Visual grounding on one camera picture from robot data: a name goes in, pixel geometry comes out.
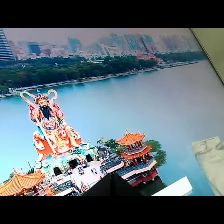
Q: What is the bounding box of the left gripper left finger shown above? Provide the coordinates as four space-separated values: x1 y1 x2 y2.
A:
82 173 113 197

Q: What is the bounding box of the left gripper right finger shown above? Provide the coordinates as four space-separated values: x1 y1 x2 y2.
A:
111 172 142 197

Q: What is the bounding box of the pale beige garment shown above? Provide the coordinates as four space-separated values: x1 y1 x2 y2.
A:
191 135 224 197

